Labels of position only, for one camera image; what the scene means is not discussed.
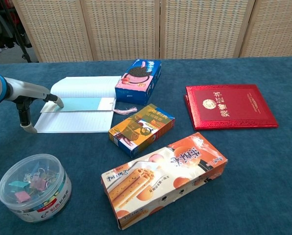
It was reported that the black tripod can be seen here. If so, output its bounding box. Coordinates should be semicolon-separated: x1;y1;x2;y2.
0;0;33;63

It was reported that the long orange egg roll box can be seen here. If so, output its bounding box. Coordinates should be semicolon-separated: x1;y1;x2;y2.
100;132;228;231

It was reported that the wicker folding screen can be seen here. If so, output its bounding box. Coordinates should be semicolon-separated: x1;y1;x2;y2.
12;0;292;62

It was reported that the light blue tasselled bookmark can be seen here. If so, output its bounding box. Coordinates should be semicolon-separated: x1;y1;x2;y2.
40;97;139;116

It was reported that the blue cookie box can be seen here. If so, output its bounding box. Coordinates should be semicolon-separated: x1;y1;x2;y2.
114;58;162;106

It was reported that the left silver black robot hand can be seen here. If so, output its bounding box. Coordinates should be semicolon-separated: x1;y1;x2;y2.
5;77;65;134

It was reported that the white notebook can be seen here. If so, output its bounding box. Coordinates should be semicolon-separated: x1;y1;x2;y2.
34;75;122;134

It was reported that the red certificate folder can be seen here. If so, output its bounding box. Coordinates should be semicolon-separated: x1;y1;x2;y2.
184;84;279;131

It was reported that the clear tub of binder clips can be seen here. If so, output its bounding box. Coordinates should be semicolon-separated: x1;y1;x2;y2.
0;153;73;223

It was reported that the orange yellow snack box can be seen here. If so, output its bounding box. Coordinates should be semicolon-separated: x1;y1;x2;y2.
108;103;175;159

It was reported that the blue felt table mat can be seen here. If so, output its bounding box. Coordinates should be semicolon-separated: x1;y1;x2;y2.
0;56;292;235

